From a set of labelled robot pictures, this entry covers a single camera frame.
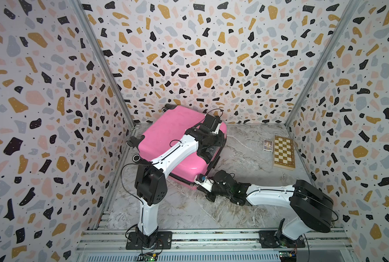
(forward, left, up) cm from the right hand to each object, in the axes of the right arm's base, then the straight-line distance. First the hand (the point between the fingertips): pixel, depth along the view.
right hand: (198, 188), depth 81 cm
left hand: (+22, -13, +13) cm, 28 cm away
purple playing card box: (+35, -44, -9) cm, 57 cm away
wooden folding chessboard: (+26, -52, -8) cm, 59 cm away
